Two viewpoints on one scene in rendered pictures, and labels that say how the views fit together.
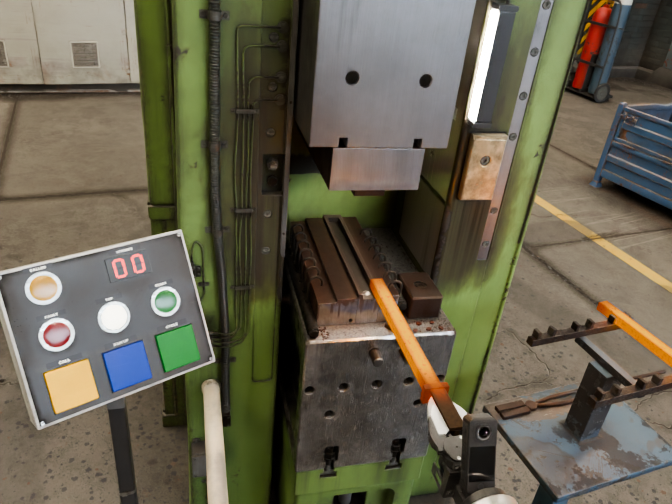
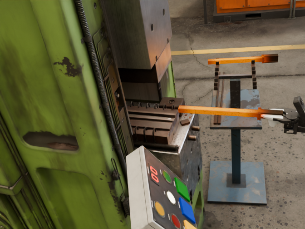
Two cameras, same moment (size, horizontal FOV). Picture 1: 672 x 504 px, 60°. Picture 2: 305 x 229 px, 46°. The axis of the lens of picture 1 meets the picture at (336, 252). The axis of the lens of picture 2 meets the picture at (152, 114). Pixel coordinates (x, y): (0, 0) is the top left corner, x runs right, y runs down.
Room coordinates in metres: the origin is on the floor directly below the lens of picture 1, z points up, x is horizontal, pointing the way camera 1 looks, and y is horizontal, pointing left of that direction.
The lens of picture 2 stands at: (0.31, 1.03, 2.05)
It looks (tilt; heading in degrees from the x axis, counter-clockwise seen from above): 36 degrees down; 311
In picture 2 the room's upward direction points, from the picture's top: 10 degrees counter-clockwise
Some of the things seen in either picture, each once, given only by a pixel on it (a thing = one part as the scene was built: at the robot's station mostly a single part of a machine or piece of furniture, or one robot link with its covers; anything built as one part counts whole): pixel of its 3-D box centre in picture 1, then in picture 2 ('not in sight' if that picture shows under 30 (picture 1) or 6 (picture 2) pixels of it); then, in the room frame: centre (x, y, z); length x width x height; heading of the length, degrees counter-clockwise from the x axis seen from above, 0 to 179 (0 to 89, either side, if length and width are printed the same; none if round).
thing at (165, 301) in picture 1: (165, 301); (166, 176); (0.91, 0.32, 1.09); 0.05 x 0.03 x 0.04; 106
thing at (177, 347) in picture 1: (177, 347); (181, 190); (0.88, 0.29, 1.01); 0.07 x 0.05 x 0.07; 131
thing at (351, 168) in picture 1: (352, 136); (119, 60); (1.34, -0.01, 1.32); 0.42 x 0.20 x 0.10; 16
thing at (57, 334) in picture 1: (56, 334); (175, 221); (0.78, 0.47, 1.09); 0.05 x 0.03 x 0.04; 106
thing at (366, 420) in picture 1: (346, 337); (143, 154); (1.37, -0.06, 0.69); 0.56 x 0.38 x 0.45; 16
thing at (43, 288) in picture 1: (43, 288); (159, 209); (0.81, 0.50, 1.16); 0.05 x 0.03 x 0.04; 106
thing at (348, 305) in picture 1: (338, 263); (133, 123); (1.34, -0.01, 0.96); 0.42 x 0.20 x 0.09; 16
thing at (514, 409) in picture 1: (589, 392); (219, 95); (1.24, -0.74, 0.69); 0.60 x 0.04 x 0.01; 113
